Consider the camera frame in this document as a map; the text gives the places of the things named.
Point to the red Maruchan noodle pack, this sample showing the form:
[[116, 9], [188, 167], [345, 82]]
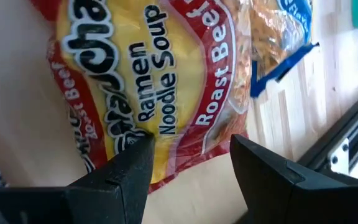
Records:
[[166, 77]]

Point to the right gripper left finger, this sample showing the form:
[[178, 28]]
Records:
[[120, 193]]

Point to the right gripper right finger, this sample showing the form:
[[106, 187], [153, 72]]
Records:
[[269, 193]]

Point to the blue Maruchan noodle pack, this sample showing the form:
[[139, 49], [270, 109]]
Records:
[[278, 40]]

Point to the black aluminium extrusion frame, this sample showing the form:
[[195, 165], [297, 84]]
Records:
[[340, 155]]

